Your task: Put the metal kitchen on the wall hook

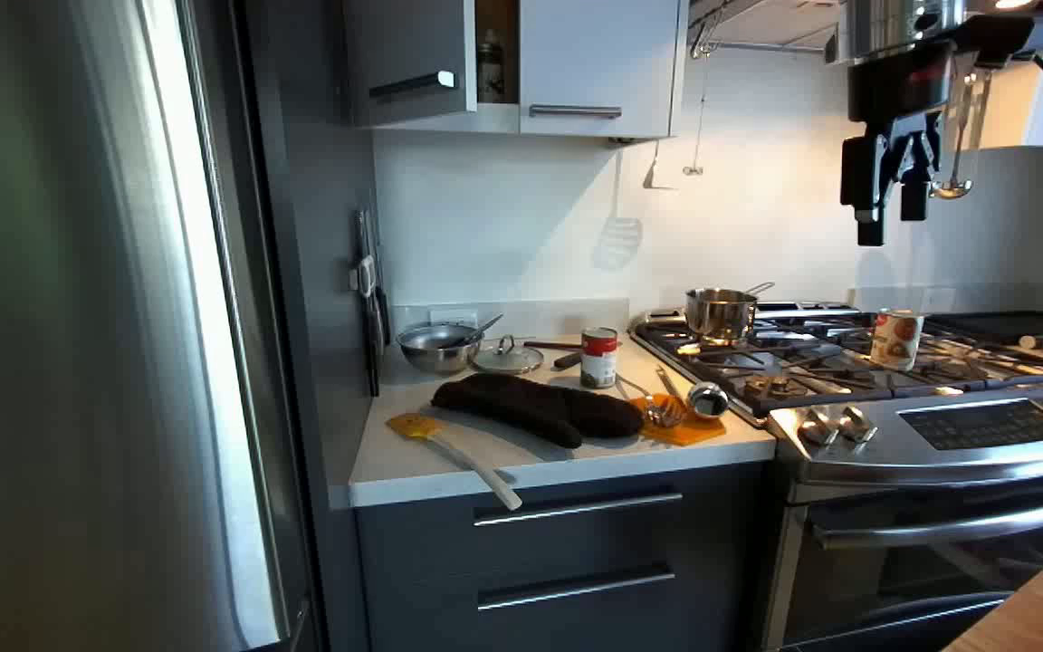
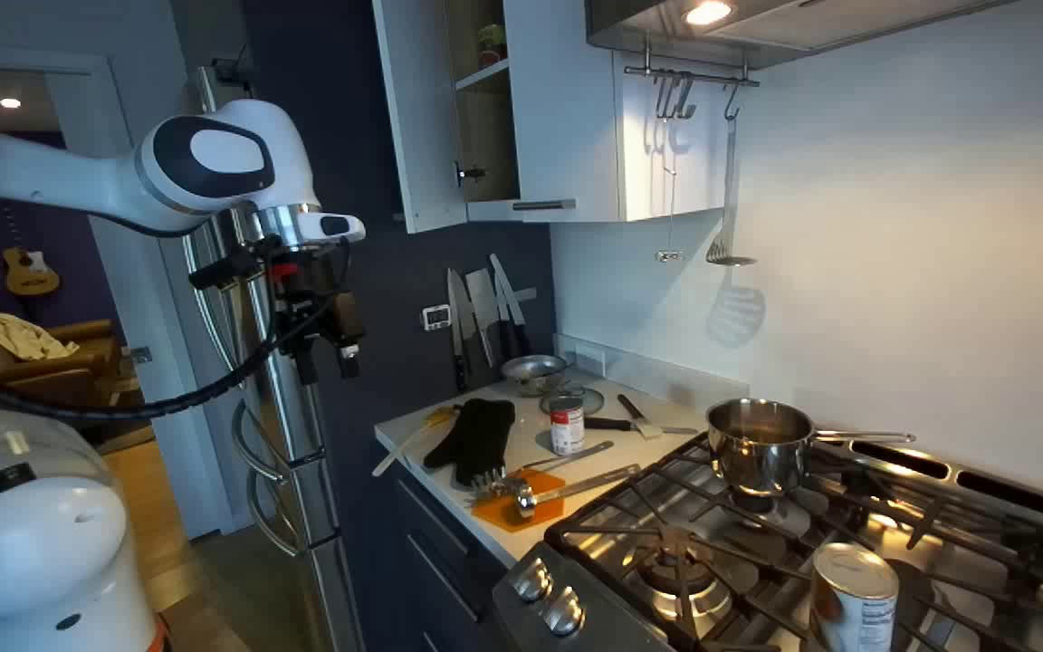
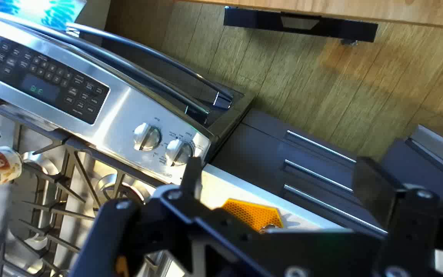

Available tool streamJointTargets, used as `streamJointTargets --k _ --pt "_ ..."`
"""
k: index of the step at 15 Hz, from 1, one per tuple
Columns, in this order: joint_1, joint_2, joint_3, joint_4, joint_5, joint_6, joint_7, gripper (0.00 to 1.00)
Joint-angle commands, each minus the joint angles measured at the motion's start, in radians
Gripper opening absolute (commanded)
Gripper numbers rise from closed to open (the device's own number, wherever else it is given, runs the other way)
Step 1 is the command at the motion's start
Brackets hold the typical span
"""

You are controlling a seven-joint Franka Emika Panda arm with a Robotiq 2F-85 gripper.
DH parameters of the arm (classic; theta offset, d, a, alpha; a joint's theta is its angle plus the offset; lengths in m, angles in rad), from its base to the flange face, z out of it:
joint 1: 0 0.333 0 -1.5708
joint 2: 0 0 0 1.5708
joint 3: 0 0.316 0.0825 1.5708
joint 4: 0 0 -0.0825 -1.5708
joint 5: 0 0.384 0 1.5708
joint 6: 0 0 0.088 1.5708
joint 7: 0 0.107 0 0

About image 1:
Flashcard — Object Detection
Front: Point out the grey lower drawer cabinet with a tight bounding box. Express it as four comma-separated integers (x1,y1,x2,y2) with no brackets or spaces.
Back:
352,462,778,652

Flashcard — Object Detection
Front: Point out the black handled counter knife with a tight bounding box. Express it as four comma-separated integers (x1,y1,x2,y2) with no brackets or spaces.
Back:
521,335,588,374

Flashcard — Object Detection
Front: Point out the steel pot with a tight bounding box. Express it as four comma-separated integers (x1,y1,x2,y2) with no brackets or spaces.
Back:
681,277,778,344

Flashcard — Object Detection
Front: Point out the dark oven mitt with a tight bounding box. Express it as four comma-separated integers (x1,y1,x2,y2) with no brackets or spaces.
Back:
427,370,649,453

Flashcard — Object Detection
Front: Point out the wall mounted kitchen knife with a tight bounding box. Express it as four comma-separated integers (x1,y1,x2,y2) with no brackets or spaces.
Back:
352,210,394,400

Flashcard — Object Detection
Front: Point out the red and white can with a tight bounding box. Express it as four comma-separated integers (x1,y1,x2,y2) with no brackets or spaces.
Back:
578,325,623,391

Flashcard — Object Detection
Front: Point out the long silver drawer handle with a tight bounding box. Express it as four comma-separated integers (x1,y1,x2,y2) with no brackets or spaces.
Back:
476,565,681,615
470,486,689,533

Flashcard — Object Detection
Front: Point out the white upper kitchen cabinet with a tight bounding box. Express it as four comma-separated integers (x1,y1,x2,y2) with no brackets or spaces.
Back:
470,0,689,143

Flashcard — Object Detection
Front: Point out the stainless steel refrigerator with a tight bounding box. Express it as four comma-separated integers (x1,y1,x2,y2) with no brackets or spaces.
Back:
0,0,334,652

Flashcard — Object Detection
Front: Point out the silver stove knob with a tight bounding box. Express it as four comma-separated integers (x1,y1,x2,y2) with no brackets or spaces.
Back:
837,400,879,446
797,406,839,449

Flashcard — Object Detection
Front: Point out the small silver saucepan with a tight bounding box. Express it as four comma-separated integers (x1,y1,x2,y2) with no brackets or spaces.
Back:
394,312,509,375

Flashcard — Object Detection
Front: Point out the white slotted spatula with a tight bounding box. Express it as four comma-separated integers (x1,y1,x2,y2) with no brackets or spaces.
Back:
590,147,649,271

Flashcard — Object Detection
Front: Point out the stainless gas stove range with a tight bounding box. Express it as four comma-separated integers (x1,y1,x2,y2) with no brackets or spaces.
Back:
627,299,1043,652

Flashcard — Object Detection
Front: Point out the range hood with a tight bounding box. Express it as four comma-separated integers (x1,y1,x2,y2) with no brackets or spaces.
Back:
684,0,852,56

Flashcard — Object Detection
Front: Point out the oven door handle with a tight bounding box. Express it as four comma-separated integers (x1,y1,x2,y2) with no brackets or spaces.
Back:
810,486,1043,555

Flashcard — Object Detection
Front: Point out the open cabinet door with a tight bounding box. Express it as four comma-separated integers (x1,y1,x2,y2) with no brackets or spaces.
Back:
341,0,480,129

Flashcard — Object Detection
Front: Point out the orange silicone mat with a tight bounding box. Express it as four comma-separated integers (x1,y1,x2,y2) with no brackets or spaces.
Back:
627,391,732,453

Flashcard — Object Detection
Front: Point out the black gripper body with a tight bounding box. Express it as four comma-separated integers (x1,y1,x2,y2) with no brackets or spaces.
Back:
846,47,958,143

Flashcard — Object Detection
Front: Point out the glass pot lid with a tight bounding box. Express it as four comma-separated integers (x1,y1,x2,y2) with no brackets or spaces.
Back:
469,332,547,375

